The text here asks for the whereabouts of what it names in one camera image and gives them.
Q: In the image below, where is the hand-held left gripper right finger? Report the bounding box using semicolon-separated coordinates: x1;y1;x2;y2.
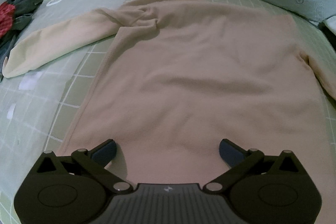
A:
203;138;305;194

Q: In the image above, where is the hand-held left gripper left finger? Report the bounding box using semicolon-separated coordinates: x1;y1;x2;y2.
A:
33;138;134;194

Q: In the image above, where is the beige sweater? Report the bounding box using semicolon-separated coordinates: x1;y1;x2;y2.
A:
3;0;336;184

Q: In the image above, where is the white paper sheet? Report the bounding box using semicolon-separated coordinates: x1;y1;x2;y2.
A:
19;71;46;90

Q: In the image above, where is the white cloth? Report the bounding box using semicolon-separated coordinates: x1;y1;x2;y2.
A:
322;14;336;36

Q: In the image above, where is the red checked shirt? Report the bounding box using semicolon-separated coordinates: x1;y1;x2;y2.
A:
0;2;17;38

